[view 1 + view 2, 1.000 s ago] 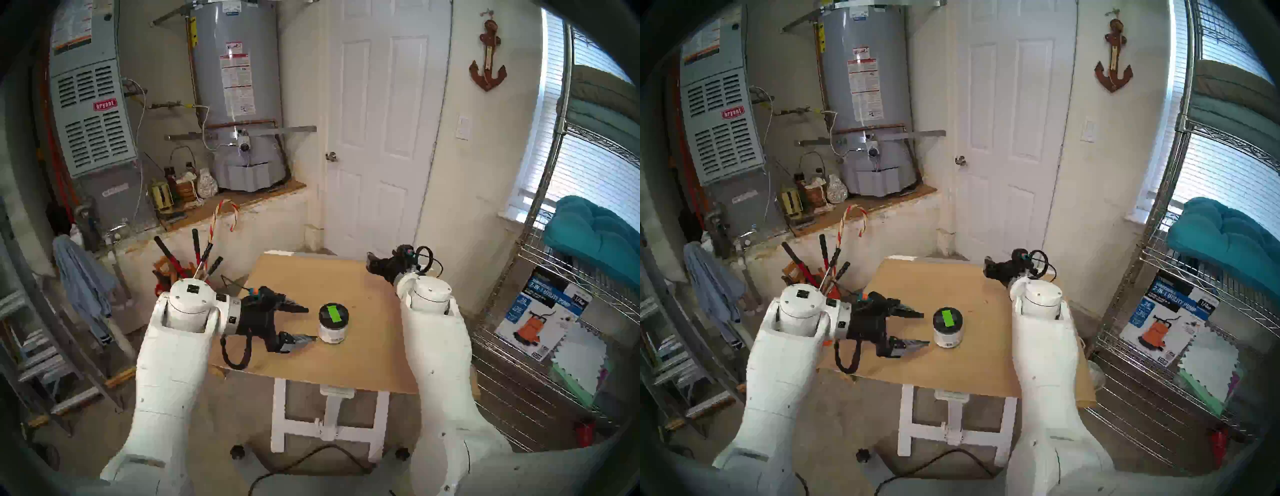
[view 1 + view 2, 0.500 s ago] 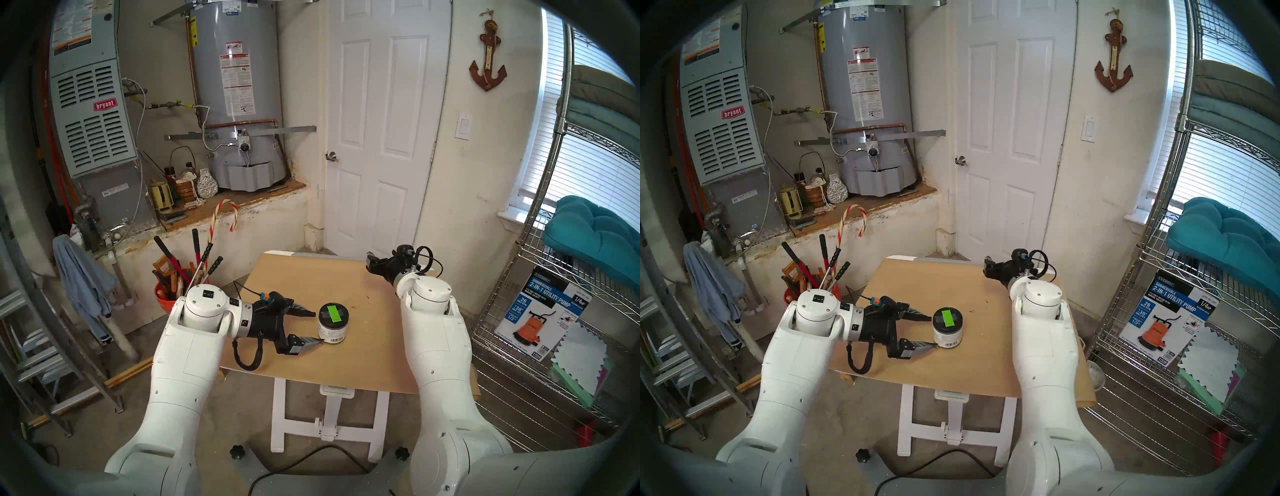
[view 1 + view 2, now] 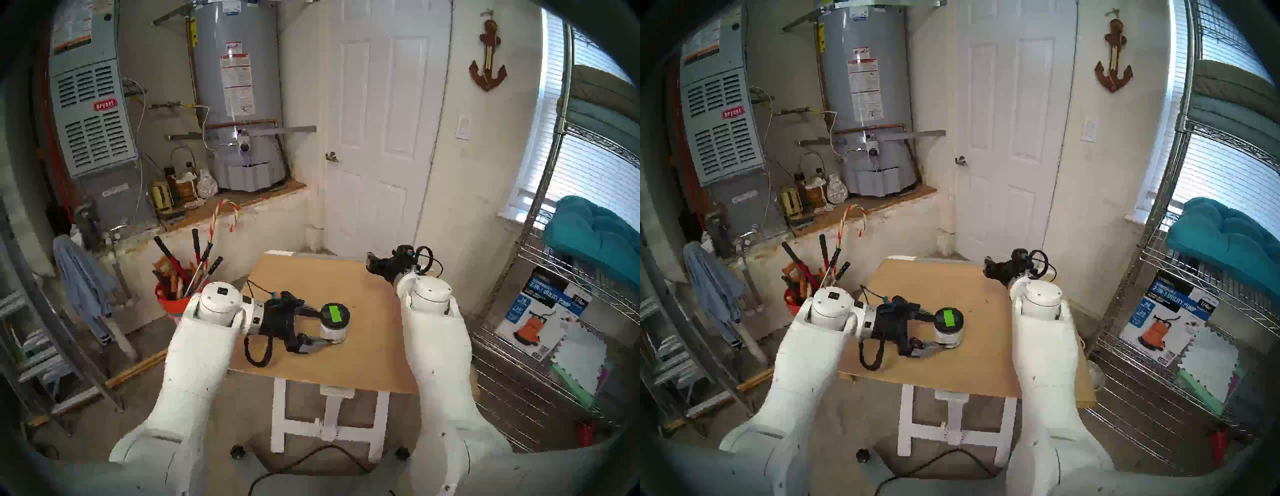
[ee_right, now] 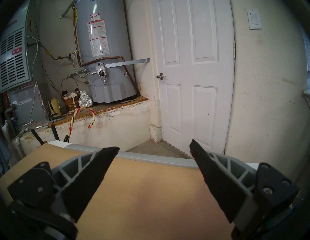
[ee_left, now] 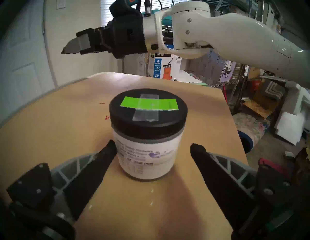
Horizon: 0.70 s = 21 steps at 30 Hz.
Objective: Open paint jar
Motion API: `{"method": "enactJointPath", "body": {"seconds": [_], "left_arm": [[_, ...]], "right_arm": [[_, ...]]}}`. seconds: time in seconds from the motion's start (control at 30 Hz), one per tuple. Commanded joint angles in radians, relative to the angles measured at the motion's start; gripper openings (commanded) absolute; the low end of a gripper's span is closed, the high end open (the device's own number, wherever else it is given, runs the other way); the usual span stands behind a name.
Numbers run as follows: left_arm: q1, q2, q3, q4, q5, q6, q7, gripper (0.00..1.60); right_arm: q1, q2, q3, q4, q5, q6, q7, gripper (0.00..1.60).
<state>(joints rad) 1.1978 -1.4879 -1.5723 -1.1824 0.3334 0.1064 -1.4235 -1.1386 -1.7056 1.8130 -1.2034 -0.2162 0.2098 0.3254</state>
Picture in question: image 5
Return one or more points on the white wall light switch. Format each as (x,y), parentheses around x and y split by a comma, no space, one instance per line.
(61,3)

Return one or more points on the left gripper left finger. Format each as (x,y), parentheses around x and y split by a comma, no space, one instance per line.
(89,176)

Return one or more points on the window with white blinds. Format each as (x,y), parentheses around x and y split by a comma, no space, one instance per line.
(105,12)

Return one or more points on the black lid with green tape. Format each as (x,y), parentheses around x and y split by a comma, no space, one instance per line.
(126,123)

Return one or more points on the white panel door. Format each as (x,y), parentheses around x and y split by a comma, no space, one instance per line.
(24,60)

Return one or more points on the gray chevron pillow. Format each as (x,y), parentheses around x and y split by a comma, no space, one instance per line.
(273,89)

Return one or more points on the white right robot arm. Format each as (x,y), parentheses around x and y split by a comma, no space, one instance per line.
(230,31)

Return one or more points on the white labelled paint jar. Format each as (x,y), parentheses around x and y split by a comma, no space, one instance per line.
(145,157)

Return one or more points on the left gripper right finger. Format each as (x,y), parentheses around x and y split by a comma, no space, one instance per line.
(218,183)

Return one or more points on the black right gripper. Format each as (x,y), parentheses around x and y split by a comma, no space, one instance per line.
(128,36)

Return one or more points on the folding table with board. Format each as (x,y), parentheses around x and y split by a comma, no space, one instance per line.
(72,116)

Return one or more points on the gray power tool carton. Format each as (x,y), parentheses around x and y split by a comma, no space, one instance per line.
(208,67)

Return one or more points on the utility pump carton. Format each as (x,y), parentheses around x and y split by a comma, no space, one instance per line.
(157,70)

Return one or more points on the white styrofoam block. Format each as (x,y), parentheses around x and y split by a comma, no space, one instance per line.
(290,121)

